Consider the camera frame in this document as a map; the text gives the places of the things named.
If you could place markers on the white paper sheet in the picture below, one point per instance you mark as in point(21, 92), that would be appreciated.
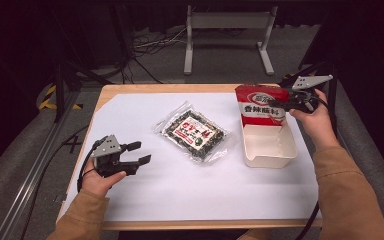
point(180, 186)

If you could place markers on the person's left hand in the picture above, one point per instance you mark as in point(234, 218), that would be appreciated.
point(96, 183)

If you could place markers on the aluminium rail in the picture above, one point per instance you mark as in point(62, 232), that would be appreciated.
point(30, 180)

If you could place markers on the white plastic box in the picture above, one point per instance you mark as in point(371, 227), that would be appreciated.
point(268, 150)

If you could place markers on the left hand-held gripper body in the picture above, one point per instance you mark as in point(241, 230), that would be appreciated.
point(108, 156)

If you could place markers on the person's right hand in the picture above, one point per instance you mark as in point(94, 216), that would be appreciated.
point(318, 126)

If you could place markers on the clear dried seaweed packet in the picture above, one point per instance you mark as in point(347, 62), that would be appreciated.
point(195, 133)

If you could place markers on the red seasoning packet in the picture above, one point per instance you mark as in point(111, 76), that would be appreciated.
point(261, 106)

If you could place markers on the white metal stand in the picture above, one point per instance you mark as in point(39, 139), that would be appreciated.
point(228, 20)

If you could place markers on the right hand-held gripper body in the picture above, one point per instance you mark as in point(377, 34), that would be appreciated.
point(305, 100)

